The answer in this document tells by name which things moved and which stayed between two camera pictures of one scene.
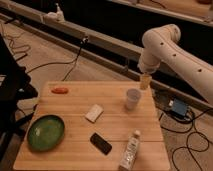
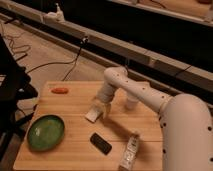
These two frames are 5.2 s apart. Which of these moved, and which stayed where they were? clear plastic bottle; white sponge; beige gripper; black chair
Moved: beige gripper
Stayed: white sponge; black chair; clear plastic bottle
